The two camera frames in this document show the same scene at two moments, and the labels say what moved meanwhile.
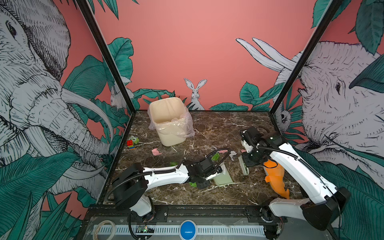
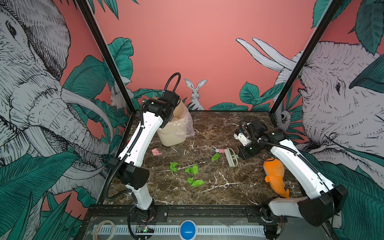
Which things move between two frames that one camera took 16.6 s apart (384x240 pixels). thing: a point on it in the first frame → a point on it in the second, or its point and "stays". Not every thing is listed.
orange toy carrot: [275, 173] stays
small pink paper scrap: [156, 152] stays
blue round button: [188, 230] stays
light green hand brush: [245, 168] → [231, 157]
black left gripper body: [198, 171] → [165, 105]
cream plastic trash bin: [172, 121] stays
